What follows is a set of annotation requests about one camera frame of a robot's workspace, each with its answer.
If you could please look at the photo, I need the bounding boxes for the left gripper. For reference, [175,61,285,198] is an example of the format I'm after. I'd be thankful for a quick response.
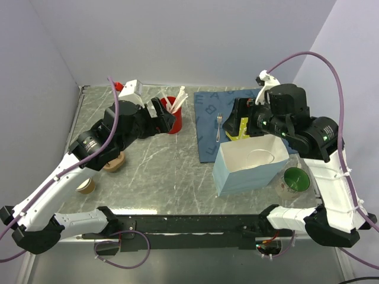
[118,97,175,151]

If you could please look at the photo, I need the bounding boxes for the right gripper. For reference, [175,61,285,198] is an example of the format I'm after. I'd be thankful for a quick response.
[221,96,290,138]

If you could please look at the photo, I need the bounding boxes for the brown paper cup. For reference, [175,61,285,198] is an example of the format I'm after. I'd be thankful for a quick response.
[76,178,96,195]

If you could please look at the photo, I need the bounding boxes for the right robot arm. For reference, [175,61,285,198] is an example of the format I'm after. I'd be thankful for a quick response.
[223,83,377,248]

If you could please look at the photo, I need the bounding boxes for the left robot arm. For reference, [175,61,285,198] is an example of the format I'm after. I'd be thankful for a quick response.
[1,98,176,254]

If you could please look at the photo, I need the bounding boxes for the red straw holder cup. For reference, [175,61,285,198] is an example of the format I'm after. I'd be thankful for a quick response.
[160,96,182,134]

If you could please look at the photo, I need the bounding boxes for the yellow dotted plate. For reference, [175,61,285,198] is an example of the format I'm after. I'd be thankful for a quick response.
[226,118,250,141]

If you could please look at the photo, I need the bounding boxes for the silver fork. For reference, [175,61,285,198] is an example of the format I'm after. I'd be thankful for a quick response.
[216,113,223,143]

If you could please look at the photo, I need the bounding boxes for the blue letter-print cloth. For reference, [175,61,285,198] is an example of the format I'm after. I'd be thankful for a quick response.
[193,88,297,164]

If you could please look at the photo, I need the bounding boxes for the white wrapped straws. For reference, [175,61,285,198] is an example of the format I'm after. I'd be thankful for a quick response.
[163,86,188,114]

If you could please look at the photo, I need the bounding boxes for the light blue paper bag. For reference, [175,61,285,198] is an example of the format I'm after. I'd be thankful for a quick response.
[213,135,289,196]

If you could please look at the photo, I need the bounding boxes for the cardboard cup carrier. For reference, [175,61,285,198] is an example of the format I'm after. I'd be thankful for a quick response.
[102,151,126,173]

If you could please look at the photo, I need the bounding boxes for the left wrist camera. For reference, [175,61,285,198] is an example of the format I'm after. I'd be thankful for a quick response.
[114,79,144,107]

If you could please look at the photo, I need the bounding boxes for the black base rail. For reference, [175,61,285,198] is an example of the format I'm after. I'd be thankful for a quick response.
[82,214,292,252]

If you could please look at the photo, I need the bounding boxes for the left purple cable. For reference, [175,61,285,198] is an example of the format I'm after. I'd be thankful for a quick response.
[0,76,121,264]

